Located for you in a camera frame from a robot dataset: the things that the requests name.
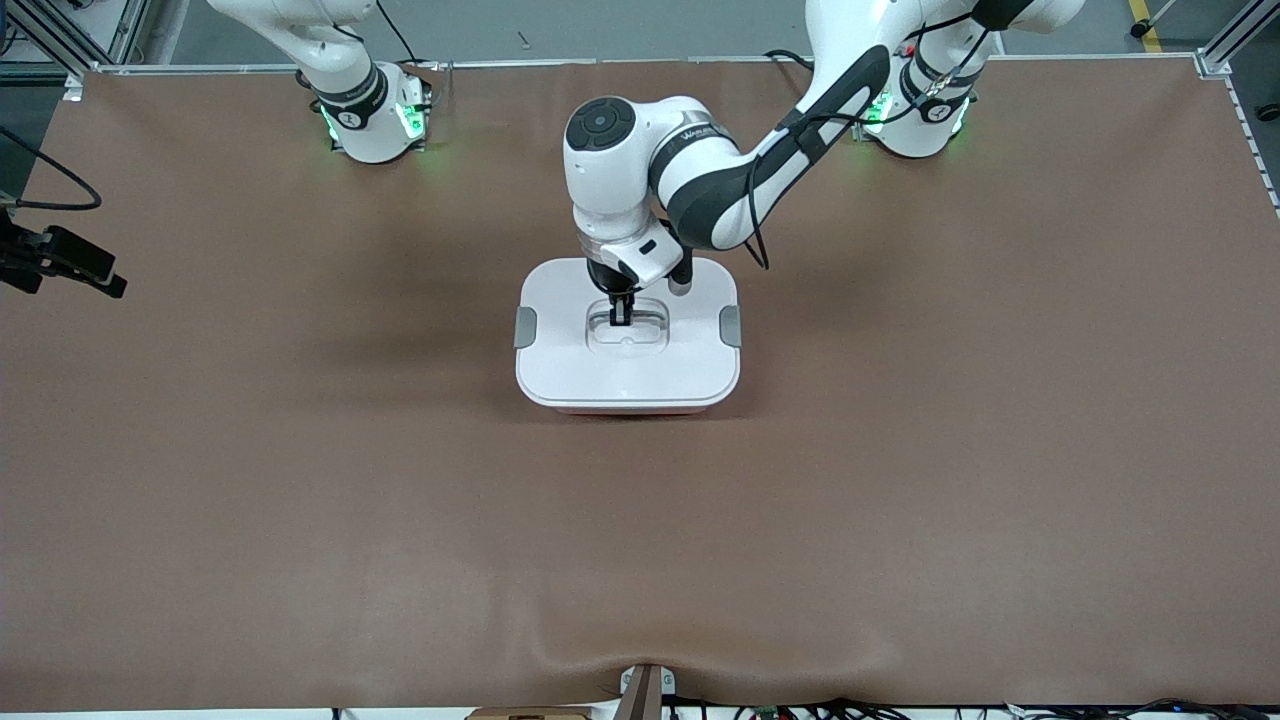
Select pink translucent plastic box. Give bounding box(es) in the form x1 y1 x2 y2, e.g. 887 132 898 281
550 404 706 417

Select brown table mat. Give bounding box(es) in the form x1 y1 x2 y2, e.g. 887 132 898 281
0 55 1280 713

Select black right arm base cable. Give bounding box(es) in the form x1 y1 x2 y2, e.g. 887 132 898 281
375 0 423 67

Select metal table clamp bracket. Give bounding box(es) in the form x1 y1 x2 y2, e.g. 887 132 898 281
618 663 678 720

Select white box lid grey latches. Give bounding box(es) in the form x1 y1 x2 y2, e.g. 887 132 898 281
514 257 743 413

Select silver aluminium frame profile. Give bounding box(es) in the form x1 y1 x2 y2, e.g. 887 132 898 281
1195 0 1280 79
0 0 151 101

